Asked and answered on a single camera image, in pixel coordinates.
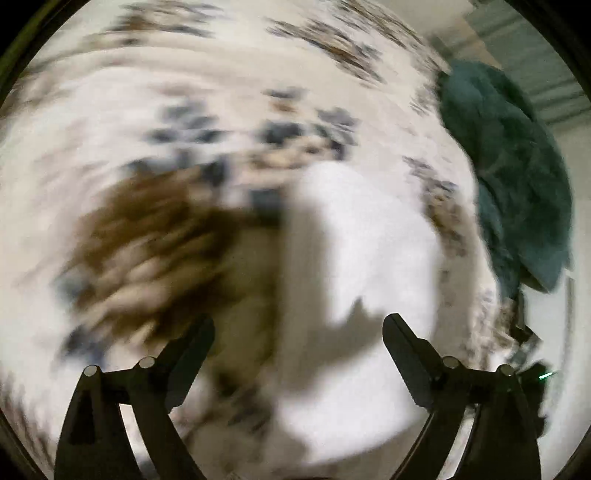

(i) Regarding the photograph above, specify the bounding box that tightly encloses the white curved headboard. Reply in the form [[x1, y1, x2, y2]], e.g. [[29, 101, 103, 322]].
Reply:
[[524, 271, 590, 479]]

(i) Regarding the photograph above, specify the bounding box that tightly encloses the grey-green right curtain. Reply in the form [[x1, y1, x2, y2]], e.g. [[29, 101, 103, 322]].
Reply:
[[464, 1, 590, 127]]

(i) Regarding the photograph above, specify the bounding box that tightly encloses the white knit sweater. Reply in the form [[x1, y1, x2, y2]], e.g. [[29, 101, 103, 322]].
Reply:
[[266, 162, 443, 469]]

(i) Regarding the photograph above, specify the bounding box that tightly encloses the dark green plush blanket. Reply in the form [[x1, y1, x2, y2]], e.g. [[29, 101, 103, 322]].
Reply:
[[438, 60, 573, 298]]

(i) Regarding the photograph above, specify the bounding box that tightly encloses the floral bed cover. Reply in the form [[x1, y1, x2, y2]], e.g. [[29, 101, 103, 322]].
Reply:
[[1, 1, 513, 479]]

